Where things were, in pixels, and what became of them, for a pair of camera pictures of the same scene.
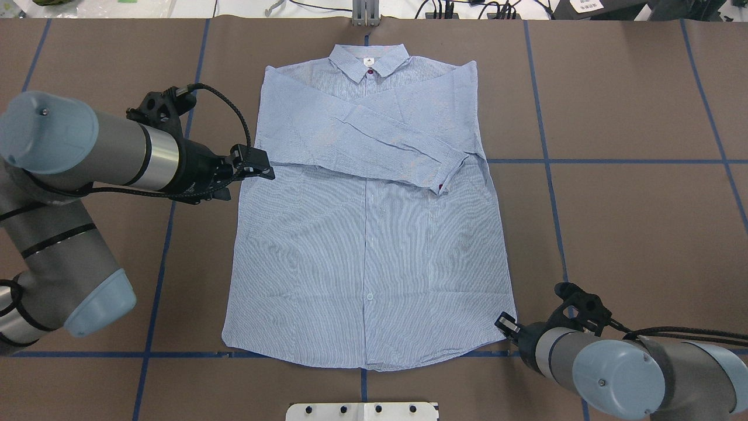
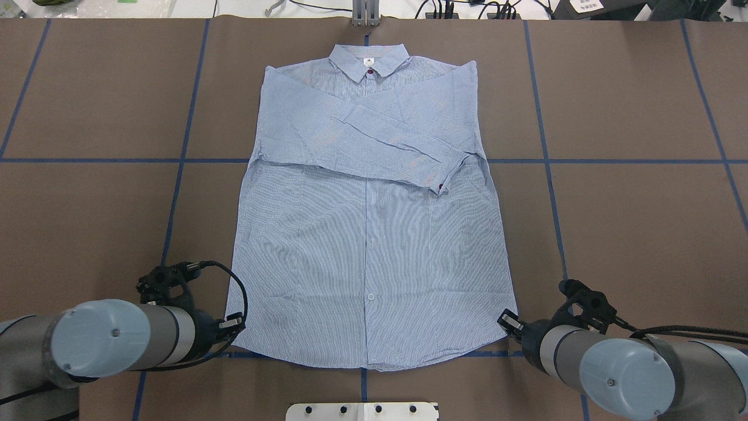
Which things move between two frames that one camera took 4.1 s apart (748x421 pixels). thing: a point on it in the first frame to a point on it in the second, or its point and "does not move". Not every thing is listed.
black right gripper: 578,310 does not move
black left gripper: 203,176 to 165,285
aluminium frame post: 366,13 does not move
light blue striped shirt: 378,244 does not move
